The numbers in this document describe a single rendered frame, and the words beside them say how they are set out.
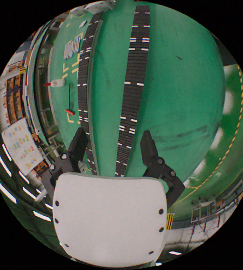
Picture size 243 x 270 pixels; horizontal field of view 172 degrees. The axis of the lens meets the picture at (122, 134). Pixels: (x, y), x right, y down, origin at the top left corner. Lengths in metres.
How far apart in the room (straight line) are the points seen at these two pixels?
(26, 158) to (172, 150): 3.21
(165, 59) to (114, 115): 0.25
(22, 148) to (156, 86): 3.07
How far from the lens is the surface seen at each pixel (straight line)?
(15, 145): 3.00
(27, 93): 1.62
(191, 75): 0.28
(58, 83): 0.47
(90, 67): 0.34
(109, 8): 0.55
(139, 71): 0.23
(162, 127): 0.26
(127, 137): 0.26
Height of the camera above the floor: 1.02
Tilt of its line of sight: 55 degrees down
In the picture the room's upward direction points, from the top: 141 degrees counter-clockwise
